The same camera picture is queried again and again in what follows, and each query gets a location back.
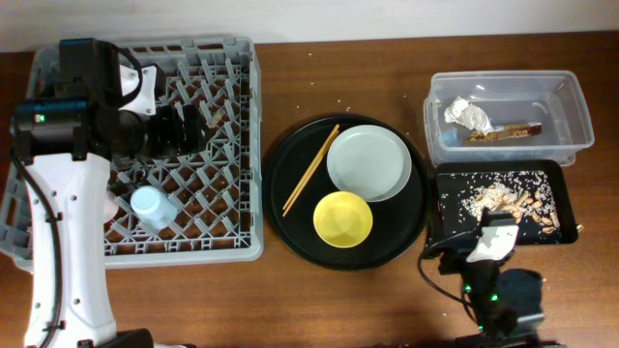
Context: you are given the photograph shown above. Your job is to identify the light blue plastic cup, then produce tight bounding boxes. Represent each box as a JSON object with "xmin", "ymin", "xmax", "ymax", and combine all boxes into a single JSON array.
[{"xmin": 130, "ymin": 186, "xmax": 179, "ymax": 231}]

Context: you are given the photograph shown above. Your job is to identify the pink plastic cup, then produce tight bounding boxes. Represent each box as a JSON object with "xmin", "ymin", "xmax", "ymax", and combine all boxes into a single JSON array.
[{"xmin": 103, "ymin": 190, "xmax": 119, "ymax": 223}]

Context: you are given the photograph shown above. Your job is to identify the food scraps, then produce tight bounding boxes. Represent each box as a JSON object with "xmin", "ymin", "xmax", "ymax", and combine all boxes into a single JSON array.
[{"xmin": 450, "ymin": 170, "xmax": 568, "ymax": 244}]

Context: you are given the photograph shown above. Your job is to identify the gold snack wrapper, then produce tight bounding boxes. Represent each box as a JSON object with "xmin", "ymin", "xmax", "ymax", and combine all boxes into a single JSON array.
[{"xmin": 466, "ymin": 122, "xmax": 543, "ymax": 143}]

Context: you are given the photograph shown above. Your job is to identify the yellow bowl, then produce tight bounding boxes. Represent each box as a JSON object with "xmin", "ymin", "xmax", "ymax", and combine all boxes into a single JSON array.
[{"xmin": 312, "ymin": 191, "xmax": 373, "ymax": 248}]

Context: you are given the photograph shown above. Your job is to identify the light grey plate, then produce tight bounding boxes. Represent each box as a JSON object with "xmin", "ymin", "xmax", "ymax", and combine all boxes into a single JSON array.
[{"xmin": 327, "ymin": 125, "xmax": 412, "ymax": 202}]

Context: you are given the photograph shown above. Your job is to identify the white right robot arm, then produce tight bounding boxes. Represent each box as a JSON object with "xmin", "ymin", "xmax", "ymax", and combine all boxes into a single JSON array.
[{"xmin": 438, "ymin": 209, "xmax": 545, "ymax": 348}]

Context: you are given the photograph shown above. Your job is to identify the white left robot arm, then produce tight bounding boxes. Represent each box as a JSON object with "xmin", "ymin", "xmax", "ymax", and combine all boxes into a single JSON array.
[{"xmin": 10, "ymin": 38, "xmax": 206, "ymax": 347}]

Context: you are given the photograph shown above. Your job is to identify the grey plastic dishwasher rack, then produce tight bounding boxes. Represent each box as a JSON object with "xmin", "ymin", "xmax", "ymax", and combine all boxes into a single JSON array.
[{"xmin": 0, "ymin": 36, "xmax": 265, "ymax": 271}]

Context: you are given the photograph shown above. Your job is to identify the black rectangular tray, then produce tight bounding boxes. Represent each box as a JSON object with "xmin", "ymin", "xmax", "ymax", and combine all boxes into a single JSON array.
[{"xmin": 432, "ymin": 159, "xmax": 579, "ymax": 246}]

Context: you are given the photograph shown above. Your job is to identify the crumpled white tissue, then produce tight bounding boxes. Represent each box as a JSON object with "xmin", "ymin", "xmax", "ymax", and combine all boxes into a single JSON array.
[{"xmin": 444, "ymin": 97, "xmax": 493, "ymax": 135}]

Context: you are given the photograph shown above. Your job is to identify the clear plastic bin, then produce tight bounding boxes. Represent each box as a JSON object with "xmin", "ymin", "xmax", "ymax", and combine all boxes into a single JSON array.
[{"xmin": 424, "ymin": 71, "xmax": 595, "ymax": 166}]

